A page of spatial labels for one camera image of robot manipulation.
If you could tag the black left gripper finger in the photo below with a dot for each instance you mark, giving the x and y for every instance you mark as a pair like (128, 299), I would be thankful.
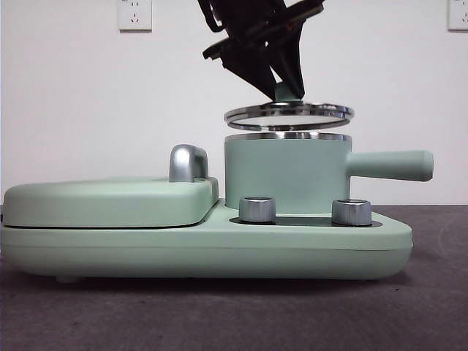
(252, 69)
(290, 62)

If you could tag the glass lid with green knob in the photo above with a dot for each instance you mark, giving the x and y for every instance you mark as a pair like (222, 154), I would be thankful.
(283, 95)

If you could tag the silver control dial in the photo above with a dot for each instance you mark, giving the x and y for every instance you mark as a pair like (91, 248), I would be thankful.
(257, 210)
(351, 212)

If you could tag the mint green cooker base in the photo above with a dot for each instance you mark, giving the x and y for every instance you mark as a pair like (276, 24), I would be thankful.
(183, 252)

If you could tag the white wall socket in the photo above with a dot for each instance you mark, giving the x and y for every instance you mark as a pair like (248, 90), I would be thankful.
(134, 16)
(459, 16)

